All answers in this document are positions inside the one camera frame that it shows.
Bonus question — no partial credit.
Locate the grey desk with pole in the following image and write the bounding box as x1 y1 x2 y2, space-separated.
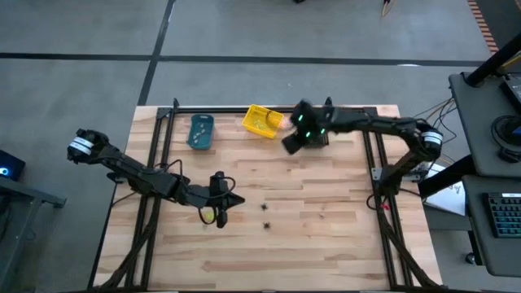
449 72 521 178

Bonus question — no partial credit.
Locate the backlit black keyboard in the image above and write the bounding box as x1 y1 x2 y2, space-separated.
482 191 521 239

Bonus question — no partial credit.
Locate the black box with blue light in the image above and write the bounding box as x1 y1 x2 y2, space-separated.
0 149 27 182

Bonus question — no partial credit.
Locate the yellow plastic basket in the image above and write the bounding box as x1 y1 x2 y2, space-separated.
241 103 286 140

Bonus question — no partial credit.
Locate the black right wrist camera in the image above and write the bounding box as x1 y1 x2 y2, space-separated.
281 133 305 156

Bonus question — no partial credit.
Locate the white paper sheet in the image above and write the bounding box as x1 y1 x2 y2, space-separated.
422 164 466 217

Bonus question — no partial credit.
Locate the black diagonal pole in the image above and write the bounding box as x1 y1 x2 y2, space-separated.
465 32 521 88

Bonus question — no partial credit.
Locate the grey metal cart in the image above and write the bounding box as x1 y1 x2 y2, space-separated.
0 177 68 293

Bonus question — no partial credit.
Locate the black tablet device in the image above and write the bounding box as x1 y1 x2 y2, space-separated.
499 75 521 116

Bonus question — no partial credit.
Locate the grey desk with keyboard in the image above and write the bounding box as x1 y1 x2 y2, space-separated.
462 174 521 278

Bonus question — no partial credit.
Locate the black round stand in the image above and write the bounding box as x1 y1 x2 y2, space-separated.
490 115 521 164

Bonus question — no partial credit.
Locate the floor cable bundle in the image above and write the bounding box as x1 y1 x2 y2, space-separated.
402 97 459 164

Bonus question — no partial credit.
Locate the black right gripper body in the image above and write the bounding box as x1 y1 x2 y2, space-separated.
291 99 339 143

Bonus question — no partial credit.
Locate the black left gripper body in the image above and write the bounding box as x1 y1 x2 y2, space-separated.
181 171 233 209

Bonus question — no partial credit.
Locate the teal plastic basket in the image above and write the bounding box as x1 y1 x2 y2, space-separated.
186 113 216 151

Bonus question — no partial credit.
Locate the black aluminium table frame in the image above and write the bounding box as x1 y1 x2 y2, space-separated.
87 97 443 292

